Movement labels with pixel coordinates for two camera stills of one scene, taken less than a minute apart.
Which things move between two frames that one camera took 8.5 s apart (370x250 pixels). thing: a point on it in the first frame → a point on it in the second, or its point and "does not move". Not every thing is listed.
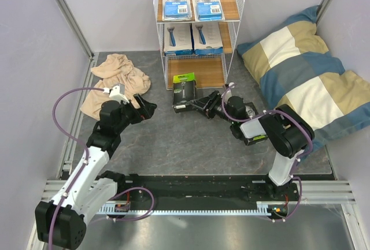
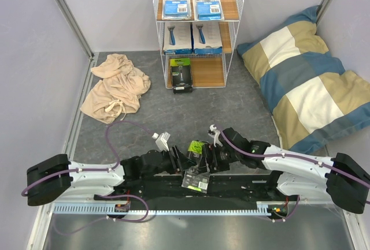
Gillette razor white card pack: x=207 y=4 does not move
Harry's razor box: x=207 y=38 does not move
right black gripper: x=204 y=103 → x=211 y=152
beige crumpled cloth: x=117 y=69 does not move
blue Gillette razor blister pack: x=176 y=4 does not move
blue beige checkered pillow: x=294 y=67 does not move
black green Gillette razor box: x=184 y=92 → x=181 y=75
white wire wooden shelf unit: x=198 y=16 does not move
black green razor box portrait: x=252 y=132 → x=195 y=179
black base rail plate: x=209 y=189 does not move
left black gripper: x=145 y=112 → x=181 y=162
